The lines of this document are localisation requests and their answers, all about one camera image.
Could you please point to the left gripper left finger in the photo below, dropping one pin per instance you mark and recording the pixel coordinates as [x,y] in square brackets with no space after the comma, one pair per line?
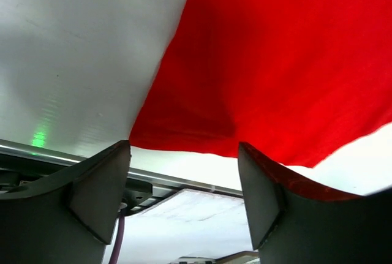
[58,226]

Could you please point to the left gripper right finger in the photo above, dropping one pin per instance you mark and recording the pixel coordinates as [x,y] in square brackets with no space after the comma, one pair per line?
[293,219]

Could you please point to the red t shirt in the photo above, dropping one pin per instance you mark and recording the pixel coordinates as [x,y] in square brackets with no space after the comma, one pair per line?
[297,79]

